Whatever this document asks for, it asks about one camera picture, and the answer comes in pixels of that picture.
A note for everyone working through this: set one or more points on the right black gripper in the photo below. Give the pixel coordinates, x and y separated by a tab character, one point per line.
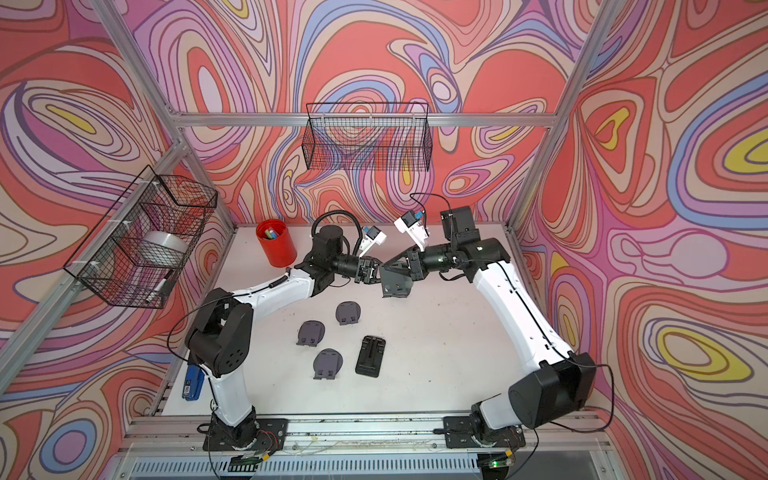
415	263

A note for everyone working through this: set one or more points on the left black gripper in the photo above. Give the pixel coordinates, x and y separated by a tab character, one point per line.
364	271

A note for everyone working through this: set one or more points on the dark grey phone stand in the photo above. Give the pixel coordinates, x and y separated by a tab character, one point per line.
395	278

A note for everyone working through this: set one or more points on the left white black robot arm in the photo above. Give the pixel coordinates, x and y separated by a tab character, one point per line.
220	336

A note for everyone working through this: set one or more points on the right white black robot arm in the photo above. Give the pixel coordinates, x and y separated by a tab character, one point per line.
553	380

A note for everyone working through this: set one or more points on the grey folded phone stand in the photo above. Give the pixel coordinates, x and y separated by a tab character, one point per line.
348	313
311	333
327	364

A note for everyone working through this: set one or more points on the black rectangular phone stand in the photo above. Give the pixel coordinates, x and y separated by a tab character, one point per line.
370	356

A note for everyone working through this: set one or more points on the red cylindrical pen cup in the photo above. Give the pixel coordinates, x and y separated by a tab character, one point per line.
277	244

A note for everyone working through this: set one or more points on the blue stapler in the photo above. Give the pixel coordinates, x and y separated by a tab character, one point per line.
194	380

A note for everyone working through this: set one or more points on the white marker in basket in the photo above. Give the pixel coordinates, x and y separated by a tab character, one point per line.
159	293

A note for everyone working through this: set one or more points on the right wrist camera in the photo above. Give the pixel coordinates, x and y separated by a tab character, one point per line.
411	223

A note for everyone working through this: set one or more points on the rear black wire basket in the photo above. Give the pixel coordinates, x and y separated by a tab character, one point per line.
367	136

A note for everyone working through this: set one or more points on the black wire basket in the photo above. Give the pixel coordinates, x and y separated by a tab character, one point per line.
147	245
367	136

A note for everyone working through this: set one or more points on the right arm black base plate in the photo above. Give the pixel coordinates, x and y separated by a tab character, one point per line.
469	431

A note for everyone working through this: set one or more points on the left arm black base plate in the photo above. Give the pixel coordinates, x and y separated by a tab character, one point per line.
260	435

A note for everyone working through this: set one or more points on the left black wire basket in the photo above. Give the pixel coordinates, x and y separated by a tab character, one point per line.
147	245

